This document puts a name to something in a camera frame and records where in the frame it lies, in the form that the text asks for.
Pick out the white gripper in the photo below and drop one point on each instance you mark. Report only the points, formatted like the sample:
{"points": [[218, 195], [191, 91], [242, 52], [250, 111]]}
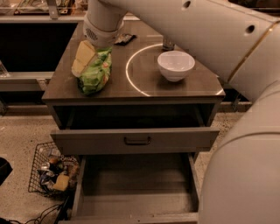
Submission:
{"points": [[100, 37]]}

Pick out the yellow sponge in basket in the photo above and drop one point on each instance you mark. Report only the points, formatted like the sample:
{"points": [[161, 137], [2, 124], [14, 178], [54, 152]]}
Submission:
{"points": [[61, 183]]}

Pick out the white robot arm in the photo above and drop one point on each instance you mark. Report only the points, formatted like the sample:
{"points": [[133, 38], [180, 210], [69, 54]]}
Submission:
{"points": [[241, 183]]}

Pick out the grey drawer cabinet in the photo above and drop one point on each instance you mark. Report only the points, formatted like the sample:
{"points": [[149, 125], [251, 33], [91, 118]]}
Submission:
{"points": [[135, 79]]}

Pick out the black drawer handle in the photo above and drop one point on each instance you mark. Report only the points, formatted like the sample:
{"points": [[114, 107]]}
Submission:
{"points": [[137, 142]]}

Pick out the open grey drawer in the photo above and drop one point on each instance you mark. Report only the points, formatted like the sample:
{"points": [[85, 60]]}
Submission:
{"points": [[136, 189], [110, 141]]}

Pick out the upper open grey drawer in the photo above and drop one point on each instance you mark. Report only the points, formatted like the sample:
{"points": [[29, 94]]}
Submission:
{"points": [[110, 141]]}

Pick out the white ceramic bowl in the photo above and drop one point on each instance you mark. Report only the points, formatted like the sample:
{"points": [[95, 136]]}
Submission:
{"points": [[175, 65]]}

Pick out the green jalapeno chip bag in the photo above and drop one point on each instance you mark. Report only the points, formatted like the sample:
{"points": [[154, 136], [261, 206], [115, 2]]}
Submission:
{"points": [[97, 74]]}

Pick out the silver blue drink can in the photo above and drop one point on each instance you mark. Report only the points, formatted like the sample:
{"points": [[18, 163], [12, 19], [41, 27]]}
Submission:
{"points": [[168, 45]]}

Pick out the black wire basket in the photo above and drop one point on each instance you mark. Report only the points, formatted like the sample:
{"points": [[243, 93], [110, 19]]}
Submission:
{"points": [[47, 164]]}

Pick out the lower open grey drawer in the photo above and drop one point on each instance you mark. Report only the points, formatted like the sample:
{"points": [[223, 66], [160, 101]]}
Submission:
{"points": [[136, 189]]}

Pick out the dark snack bar wrapper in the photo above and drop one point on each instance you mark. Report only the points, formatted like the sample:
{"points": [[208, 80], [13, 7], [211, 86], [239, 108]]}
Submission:
{"points": [[124, 38]]}

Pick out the grey metal rail frame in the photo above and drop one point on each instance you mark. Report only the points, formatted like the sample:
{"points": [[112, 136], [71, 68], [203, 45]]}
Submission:
{"points": [[25, 81]]}

